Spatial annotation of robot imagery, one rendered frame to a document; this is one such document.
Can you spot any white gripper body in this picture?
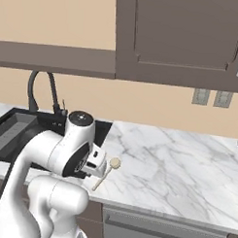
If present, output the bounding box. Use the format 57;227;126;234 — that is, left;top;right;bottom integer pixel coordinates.
81;150;108;179

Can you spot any beige dish brush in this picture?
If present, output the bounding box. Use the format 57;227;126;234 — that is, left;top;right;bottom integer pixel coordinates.
91;156;122;193

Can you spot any black sink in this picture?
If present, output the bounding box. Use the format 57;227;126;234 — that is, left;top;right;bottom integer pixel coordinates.
0;106;115;174

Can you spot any grey dishwasher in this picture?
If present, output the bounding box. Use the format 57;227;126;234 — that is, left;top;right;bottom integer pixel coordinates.
100;203;229;238

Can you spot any black tap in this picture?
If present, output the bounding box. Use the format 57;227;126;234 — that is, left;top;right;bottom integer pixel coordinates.
26;69;70;118

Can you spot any grey dishwasher handle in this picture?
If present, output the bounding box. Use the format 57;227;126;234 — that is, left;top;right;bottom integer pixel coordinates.
104;213;226;238

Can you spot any brown low wall cabinet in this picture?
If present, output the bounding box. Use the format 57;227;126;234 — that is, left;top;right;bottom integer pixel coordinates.
0;40;118;81

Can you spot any grey wall socket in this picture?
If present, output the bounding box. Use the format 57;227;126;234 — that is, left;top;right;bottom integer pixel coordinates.
212;90;235;110
190;87;212;107

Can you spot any brown wall cabinet door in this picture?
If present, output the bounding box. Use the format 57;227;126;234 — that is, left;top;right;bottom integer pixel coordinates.
114;0;238;94

